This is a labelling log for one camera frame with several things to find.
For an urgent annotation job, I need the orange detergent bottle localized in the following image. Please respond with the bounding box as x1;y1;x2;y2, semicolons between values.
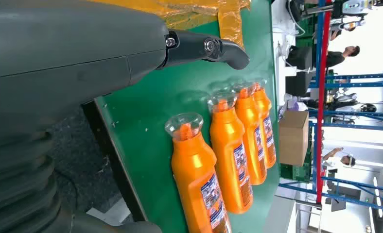
208;91;254;215
164;112;232;233
234;83;268;186
253;79;277;169

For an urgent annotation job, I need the yellow taped cardboard mat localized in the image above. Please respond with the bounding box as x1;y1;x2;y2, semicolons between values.
88;0;251;49

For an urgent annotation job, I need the white desk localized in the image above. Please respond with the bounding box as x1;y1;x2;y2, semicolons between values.
270;0;318;117

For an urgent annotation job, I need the black device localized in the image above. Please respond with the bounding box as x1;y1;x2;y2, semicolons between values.
286;0;305;22

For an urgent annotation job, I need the purple plastic bag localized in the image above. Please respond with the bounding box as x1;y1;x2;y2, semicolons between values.
283;94;308;112

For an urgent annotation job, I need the brown cardboard box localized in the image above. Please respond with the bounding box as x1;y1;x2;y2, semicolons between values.
279;111;309;167

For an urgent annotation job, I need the red metal beam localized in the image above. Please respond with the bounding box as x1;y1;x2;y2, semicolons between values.
316;0;333;204

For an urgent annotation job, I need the person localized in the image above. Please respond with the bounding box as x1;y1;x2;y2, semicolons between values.
322;147;356;169
326;45;361;69

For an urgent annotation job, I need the blue metal rack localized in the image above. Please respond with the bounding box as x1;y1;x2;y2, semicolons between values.
309;0;383;215

